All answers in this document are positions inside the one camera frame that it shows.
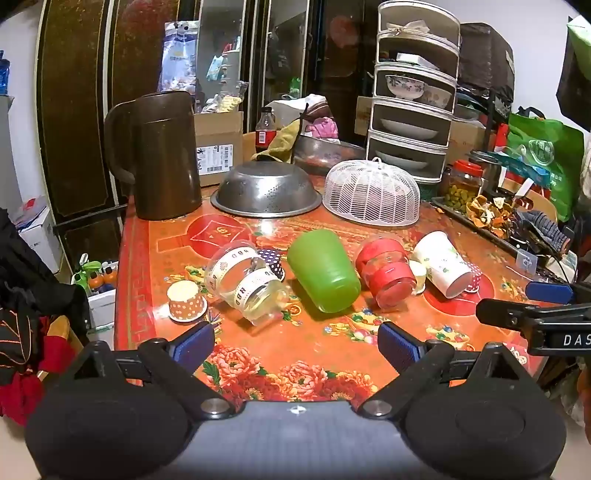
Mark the dried orange peels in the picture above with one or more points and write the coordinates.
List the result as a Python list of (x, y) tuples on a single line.
[(487, 212)]

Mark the blue striped cloth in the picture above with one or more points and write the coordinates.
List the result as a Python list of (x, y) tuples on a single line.
[(542, 230)]

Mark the pink cloth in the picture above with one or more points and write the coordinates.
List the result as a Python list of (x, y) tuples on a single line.
[(323, 128)]

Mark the small white cup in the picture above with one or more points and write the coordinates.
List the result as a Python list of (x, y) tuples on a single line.
[(419, 277)]

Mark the white carton box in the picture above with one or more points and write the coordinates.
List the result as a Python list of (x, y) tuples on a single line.
[(39, 235)]

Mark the cola bottle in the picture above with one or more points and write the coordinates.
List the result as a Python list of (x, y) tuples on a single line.
[(266, 131)]

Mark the patterned ceramic bowl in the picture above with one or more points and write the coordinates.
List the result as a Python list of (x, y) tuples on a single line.
[(438, 97)]

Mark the orange dotted paper baking cup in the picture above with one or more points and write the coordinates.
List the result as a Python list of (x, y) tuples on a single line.
[(186, 302)]

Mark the red clear plastic cup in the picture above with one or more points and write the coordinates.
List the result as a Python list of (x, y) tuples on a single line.
[(385, 272)]

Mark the brown plastic pitcher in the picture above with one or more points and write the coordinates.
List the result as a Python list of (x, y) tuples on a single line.
[(161, 157)]

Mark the white plate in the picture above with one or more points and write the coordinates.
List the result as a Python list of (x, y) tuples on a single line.
[(408, 129), (401, 159)]

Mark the dark wooden cabinet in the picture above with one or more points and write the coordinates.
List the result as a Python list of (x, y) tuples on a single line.
[(78, 92)]

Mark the hanging dark bag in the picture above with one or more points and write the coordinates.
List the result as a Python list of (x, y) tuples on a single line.
[(575, 78)]

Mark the dark tray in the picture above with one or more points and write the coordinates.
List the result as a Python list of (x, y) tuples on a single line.
[(455, 210)]

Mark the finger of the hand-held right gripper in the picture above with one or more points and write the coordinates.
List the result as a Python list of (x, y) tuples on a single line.
[(503, 314), (547, 292)]

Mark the dark dotted paper baking cup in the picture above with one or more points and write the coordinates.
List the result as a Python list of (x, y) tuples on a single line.
[(271, 263)]

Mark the jar with red lid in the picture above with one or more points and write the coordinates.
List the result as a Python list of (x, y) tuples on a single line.
[(464, 187)]

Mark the metal basin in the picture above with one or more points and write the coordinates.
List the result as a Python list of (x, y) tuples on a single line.
[(323, 154)]

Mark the red dotted paper baking cup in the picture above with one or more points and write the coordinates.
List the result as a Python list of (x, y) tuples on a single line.
[(474, 277)]

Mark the white crate with bottles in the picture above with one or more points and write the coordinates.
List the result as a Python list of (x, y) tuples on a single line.
[(99, 288)]

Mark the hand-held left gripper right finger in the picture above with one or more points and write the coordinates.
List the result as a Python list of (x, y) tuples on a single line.
[(400, 346)]

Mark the dark clothing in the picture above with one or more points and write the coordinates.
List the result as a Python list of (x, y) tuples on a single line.
[(32, 295)]

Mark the hanging snack packet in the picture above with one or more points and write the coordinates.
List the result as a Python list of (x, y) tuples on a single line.
[(178, 57)]

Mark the black bag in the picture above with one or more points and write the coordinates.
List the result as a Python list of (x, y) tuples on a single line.
[(487, 60)]

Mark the green shopping bag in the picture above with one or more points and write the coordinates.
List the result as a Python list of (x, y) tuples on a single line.
[(549, 152)]

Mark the white printed paper cup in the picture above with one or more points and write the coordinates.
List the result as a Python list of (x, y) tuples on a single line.
[(443, 263)]

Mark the yellow-green cloth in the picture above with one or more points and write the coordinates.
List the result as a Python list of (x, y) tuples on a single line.
[(281, 143)]

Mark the red cloth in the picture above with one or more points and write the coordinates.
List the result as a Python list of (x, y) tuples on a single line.
[(23, 392)]

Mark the green plastic cup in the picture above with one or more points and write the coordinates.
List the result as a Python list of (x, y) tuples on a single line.
[(325, 272)]

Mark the clear cup with white bands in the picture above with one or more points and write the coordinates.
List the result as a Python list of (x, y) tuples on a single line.
[(244, 284)]

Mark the flowered ceramic bowl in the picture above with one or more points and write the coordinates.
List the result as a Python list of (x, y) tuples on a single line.
[(405, 87)]

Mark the white mesh food cover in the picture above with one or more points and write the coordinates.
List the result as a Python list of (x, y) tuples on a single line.
[(371, 194)]

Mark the cardboard box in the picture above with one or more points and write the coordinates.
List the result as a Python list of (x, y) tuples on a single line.
[(219, 152)]

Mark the steel colander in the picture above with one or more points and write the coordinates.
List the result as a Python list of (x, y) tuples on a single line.
[(265, 187)]

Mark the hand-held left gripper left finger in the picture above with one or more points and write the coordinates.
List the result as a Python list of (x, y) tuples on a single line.
[(191, 345)]

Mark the white tiered dish rack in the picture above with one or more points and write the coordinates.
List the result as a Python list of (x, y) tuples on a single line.
[(452, 120)]

